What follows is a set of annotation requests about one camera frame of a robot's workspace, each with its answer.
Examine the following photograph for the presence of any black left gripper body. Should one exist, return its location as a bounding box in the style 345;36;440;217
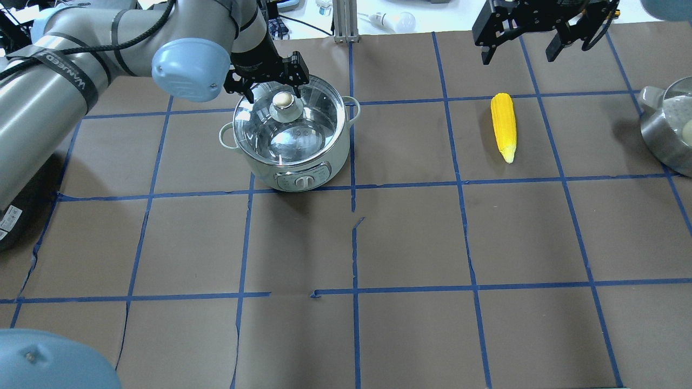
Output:
223;51;310;96

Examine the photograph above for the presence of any steel steamer pot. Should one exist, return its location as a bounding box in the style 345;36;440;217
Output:
638;76;691;177

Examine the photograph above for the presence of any aluminium frame post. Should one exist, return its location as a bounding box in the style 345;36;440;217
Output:
332;0;361;44

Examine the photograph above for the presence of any yellow corn cob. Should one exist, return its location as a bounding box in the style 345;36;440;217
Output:
491;92;517;164

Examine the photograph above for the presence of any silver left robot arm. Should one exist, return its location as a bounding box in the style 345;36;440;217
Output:
1;1;309;210

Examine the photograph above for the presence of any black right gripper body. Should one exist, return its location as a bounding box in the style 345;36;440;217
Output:
472;1;620;51

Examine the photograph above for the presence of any glass pot lid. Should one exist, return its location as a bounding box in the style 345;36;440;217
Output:
232;75;354;167

